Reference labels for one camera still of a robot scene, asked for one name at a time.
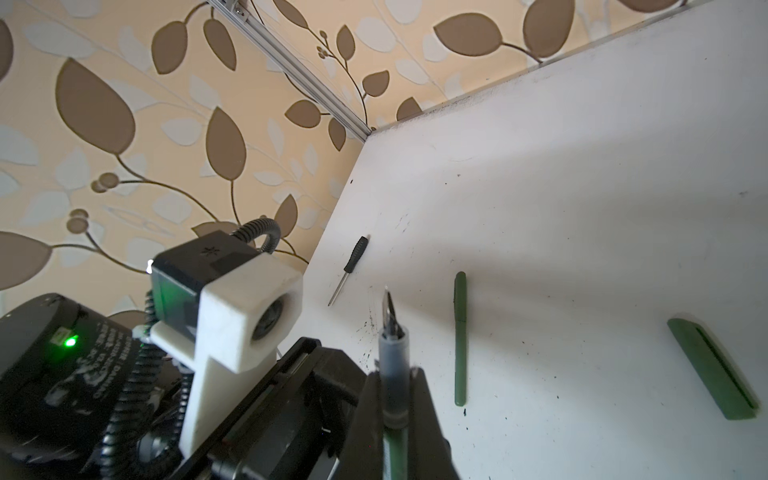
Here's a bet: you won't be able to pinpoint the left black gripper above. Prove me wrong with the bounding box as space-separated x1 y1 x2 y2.
171 337 366 479

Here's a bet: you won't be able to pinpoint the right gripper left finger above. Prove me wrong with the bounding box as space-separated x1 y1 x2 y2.
332 372 384 480

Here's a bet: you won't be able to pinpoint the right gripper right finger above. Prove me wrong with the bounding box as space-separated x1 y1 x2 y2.
407 367 459 480

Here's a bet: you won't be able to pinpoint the green pen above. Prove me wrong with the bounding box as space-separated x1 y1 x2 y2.
378 288 410 479
453 271 468 407

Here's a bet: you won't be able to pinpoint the green pen cap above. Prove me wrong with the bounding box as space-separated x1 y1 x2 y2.
667 318 760 421

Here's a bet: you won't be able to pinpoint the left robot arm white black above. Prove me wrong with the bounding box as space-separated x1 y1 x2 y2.
1 218 364 479

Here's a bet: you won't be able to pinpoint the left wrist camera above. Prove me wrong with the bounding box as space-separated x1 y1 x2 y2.
148 231 303 458

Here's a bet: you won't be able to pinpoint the black handled screwdriver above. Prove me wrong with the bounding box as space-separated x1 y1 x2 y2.
327 235 370 307

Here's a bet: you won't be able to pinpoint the aluminium frame rails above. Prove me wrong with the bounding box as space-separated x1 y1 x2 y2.
209 0 372 142

